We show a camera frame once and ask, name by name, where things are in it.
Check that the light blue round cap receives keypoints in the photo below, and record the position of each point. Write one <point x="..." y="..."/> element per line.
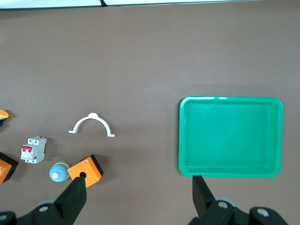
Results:
<point x="59" y="170"/>

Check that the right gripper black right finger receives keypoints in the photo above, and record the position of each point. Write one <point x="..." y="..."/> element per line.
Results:
<point x="206" y="204"/>

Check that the brown table mat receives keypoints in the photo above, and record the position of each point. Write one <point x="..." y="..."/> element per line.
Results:
<point x="140" y="58"/>

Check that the orange button box black base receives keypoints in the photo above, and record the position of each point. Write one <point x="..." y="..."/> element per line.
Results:
<point x="90" y="167"/>
<point x="4" y="168"/>

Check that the white half-round pipe clamp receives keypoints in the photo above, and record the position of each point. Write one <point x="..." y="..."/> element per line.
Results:
<point x="93" y="115"/>

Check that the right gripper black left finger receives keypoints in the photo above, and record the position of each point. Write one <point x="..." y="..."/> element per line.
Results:
<point x="68" y="201"/>

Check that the white circuit breaker red switch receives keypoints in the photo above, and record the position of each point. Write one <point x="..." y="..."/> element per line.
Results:
<point x="32" y="152"/>

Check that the orange mushroom push button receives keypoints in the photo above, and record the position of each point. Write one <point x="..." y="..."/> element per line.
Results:
<point x="3" y="114"/>

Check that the green plastic tray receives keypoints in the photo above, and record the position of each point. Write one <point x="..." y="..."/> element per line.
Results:
<point x="229" y="136"/>

